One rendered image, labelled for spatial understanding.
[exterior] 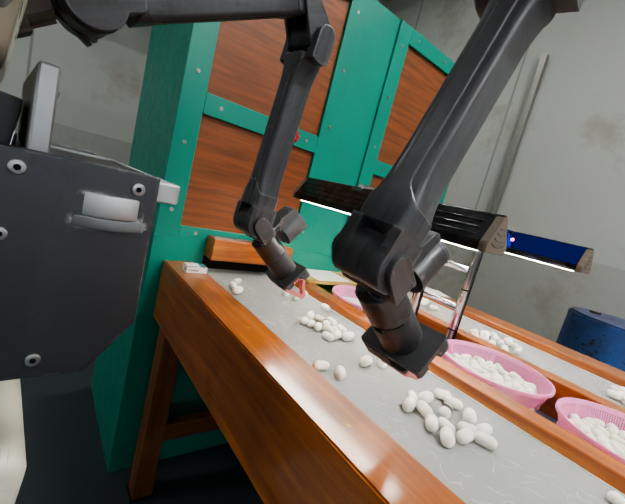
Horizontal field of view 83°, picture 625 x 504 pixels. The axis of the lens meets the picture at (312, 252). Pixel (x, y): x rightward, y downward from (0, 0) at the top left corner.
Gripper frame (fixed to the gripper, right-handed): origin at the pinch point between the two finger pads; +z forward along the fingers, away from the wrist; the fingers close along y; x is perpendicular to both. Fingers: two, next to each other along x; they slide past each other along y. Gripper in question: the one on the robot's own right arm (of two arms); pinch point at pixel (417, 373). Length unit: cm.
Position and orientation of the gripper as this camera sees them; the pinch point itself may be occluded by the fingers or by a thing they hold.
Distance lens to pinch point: 58.3
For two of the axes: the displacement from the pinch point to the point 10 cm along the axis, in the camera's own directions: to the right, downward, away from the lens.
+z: 4.1, 7.2, 5.6
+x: -7.0, 6.4, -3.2
